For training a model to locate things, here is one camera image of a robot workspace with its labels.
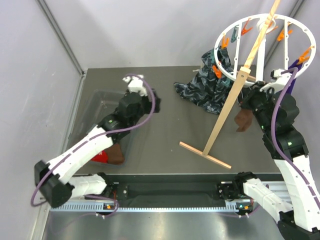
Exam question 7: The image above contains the red snowflake sock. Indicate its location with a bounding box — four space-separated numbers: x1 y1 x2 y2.
91 150 109 164

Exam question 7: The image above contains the teal clothespin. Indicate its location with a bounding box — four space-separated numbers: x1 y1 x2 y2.
230 25 239 43

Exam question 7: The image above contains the brown sock with stripes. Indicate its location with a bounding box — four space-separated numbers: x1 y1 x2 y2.
234 109 254 133

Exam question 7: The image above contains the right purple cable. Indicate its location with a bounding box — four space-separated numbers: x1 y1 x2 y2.
271 67 320 211

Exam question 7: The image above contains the aluminium frame rail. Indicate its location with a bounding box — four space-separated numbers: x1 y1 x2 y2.
29 181 320 240

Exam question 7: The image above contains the wooden hanger stand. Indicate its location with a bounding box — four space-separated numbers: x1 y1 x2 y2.
179 0 280 170

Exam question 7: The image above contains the orange clothespin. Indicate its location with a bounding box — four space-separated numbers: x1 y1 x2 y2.
212 65 223 79
297 45 314 65

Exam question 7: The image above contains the brown sock in bin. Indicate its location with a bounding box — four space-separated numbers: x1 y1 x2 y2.
104 143 125 166

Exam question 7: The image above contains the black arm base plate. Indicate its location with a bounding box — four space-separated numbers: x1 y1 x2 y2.
102 181 245 201

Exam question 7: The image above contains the dark patterned sock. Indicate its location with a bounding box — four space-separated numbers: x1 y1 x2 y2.
173 49 233 115

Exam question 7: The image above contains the purple sock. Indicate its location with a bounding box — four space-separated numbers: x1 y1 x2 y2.
286 58 307 96

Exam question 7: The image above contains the clear plastic bin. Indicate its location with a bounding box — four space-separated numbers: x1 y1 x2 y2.
66 89 133 168

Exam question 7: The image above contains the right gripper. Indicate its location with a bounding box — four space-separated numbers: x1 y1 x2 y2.
235 80 275 133

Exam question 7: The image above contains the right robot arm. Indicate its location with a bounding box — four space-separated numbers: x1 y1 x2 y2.
232 67 320 240

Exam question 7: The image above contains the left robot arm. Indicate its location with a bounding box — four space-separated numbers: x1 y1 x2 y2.
30 73 161 208

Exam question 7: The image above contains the white round sock hanger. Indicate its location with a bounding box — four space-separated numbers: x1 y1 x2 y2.
213 13 317 86

